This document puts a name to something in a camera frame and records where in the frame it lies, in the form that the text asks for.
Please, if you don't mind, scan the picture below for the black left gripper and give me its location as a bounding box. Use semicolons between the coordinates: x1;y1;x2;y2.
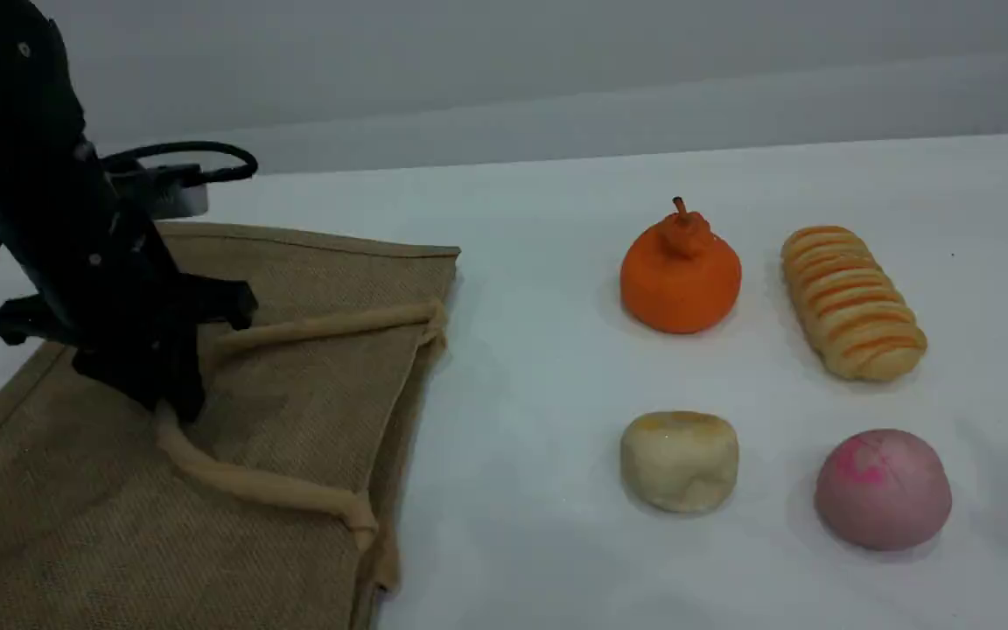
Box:
0;140;258;423

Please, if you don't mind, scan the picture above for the brown jute tote bag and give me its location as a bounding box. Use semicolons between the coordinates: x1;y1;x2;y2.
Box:
0;220;462;630

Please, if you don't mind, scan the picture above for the pale egg yolk pastry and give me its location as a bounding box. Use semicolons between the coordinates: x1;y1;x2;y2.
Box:
619;411;740;515

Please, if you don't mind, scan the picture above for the orange toy fruit with stem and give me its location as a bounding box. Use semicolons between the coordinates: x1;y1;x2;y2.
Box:
619;198;743;335

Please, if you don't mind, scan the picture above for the striped yellow bread loaf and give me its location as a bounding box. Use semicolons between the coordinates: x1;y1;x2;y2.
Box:
781;226;929;382

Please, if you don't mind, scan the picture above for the pink round bun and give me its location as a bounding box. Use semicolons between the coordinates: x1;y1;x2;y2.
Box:
815;429;953;552

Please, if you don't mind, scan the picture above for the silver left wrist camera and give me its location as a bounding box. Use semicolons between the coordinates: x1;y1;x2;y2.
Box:
106;164;209;220

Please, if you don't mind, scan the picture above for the black left camera cable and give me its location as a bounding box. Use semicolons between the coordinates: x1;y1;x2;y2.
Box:
100;140;260;186

